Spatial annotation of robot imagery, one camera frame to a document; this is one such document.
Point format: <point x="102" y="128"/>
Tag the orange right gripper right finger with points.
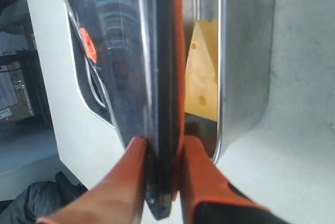
<point x="206" y="196"/>

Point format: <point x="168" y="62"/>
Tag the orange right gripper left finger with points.
<point x="119" y="196"/>

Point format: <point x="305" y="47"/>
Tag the yellow toy cheese wedge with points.
<point x="201" y="75"/>

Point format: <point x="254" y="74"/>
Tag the dark transparent box lid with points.
<point x="129" y="57"/>

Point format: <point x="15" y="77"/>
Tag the black bag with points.
<point x="40" y="199"/>

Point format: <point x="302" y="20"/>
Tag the stainless steel lunch box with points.
<point x="245" y="35"/>

